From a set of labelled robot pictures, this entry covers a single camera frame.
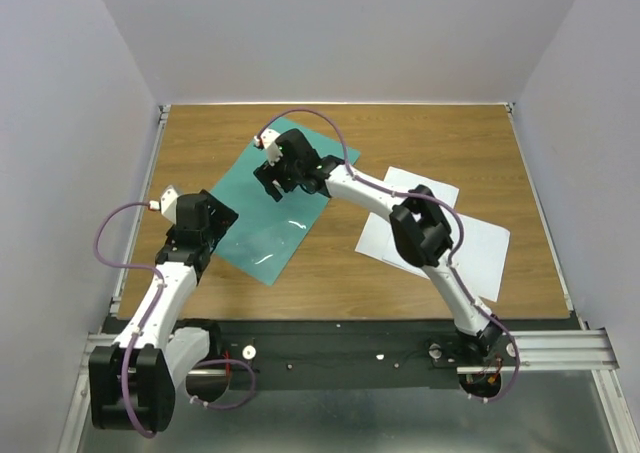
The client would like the teal paper folder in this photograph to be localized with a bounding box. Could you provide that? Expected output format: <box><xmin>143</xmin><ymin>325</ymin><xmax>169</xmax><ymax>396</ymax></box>
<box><xmin>208</xmin><ymin>119</ymin><xmax>362</xmax><ymax>287</ymax></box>

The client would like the white paper sheet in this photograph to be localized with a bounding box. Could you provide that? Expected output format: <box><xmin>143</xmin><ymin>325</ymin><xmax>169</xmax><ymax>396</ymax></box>
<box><xmin>376</xmin><ymin>214</ymin><xmax>510</xmax><ymax>302</ymax></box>
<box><xmin>355</xmin><ymin>166</ymin><xmax>459</xmax><ymax>277</ymax></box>

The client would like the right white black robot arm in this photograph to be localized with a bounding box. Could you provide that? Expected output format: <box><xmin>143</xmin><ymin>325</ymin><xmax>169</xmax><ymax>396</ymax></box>
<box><xmin>253</xmin><ymin>128</ymin><xmax>504</xmax><ymax>365</ymax></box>

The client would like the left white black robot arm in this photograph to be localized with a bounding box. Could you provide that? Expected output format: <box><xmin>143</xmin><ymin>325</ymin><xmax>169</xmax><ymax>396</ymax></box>
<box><xmin>88</xmin><ymin>186</ymin><xmax>238</xmax><ymax>438</ymax></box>

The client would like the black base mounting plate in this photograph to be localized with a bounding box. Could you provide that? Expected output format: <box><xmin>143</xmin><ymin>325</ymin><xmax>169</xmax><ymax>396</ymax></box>
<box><xmin>170</xmin><ymin>316</ymin><xmax>588</xmax><ymax>391</ymax></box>

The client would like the metal sheet front panel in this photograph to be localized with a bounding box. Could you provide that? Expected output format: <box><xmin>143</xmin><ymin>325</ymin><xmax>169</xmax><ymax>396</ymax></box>
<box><xmin>58</xmin><ymin>371</ymin><xmax>639</xmax><ymax>452</ymax></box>

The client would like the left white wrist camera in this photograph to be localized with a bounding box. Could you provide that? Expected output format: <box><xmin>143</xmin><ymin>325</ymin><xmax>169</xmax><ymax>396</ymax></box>
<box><xmin>148</xmin><ymin>185</ymin><xmax>181</xmax><ymax>224</ymax></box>

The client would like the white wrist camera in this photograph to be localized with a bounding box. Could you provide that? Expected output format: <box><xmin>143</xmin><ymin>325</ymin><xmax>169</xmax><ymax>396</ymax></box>
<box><xmin>148</xmin><ymin>185</ymin><xmax>181</xmax><ymax>224</ymax></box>
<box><xmin>253</xmin><ymin>128</ymin><xmax>283</xmax><ymax>166</ymax></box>

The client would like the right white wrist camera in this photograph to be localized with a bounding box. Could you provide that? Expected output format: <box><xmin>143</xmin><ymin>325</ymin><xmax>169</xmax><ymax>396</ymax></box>
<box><xmin>253</xmin><ymin>128</ymin><xmax>283</xmax><ymax>166</ymax></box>

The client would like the left table edge rail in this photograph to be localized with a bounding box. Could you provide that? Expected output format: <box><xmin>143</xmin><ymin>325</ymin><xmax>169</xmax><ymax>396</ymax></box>
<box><xmin>108</xmin><ymin>104</ymin><xmax>171</xmax><ymax>317</ymax></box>

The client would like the table edge rail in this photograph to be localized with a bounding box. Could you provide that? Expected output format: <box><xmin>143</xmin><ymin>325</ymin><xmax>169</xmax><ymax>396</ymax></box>
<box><xmin>504</xmin><ymin>102</ymin><xmax>589</xmax><ymax>330</ymax></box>
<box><xmin>108</xmin><ymin>104</ymin><xmax>171</xmax><ymax>317</ymax></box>

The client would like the right table edge rail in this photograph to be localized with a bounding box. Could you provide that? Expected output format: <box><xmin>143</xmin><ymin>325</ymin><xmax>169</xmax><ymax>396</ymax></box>
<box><xmin>504</xmin><ymin>102</ymin><xmax>589</xmax><ymax>330</ymax></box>

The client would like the aluminium extrusion rail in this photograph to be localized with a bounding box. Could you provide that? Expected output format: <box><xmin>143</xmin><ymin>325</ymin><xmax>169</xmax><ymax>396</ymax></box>
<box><xmin>79</xmin><ymin>328</ymin><xmax>621</xmax><ymax>374</ymax></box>

